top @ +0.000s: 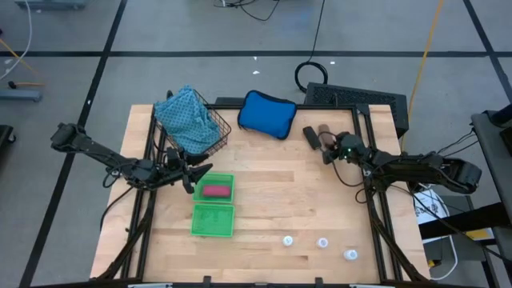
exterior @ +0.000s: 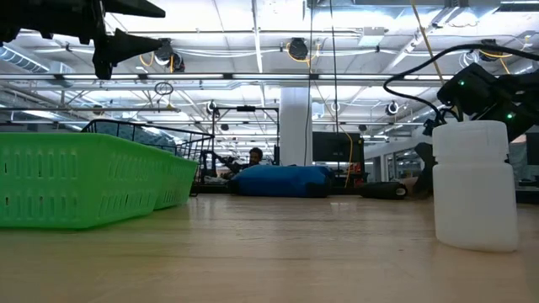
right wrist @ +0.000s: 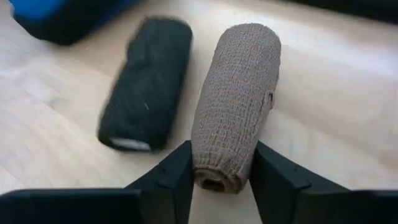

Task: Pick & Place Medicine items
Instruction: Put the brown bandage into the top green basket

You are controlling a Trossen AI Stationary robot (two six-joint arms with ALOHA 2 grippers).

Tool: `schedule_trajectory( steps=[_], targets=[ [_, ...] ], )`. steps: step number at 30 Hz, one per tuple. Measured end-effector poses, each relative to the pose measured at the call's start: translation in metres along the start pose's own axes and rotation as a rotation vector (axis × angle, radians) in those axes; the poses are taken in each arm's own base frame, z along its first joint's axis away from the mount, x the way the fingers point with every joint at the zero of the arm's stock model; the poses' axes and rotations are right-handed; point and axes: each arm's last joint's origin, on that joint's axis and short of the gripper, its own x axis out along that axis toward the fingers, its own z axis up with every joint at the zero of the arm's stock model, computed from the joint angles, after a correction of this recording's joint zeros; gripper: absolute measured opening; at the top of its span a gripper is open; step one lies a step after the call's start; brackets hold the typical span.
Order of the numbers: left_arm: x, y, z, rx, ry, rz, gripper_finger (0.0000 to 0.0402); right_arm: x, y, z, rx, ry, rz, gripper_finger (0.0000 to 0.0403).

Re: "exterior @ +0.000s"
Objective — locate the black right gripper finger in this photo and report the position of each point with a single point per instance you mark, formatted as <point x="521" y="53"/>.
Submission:
<point x="426" y="168"/>

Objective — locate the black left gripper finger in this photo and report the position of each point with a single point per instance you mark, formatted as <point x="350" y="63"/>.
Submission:
<point x="130" y="7"/>
<point x="118" y="46"/>

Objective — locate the brown bandage roll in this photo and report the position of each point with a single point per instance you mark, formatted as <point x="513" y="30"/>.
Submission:
<point x="412" y="183"/>

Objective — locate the black bandage roll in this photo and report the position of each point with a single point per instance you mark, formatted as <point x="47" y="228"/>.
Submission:
<point x="381" y="190"/>

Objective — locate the white plastic pill bottle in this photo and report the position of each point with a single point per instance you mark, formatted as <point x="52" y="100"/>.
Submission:
<point x="473" y="189"/>

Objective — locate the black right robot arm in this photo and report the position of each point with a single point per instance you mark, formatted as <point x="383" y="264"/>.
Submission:
<point x="526" y="101"/>

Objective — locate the black monitor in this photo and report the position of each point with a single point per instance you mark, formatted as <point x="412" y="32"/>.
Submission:
<point x="337" y="147"/>

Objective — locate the green plastic basket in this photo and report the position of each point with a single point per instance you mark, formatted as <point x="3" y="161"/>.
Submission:
<point x="177" y="183"/>
<point x="76" y="181"/>

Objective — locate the blue padded pouch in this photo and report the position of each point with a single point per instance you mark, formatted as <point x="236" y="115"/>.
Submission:
<point x="282" y="181"/>

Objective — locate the person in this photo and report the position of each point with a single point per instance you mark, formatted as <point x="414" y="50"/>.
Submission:
<point x="252" y="157"/>

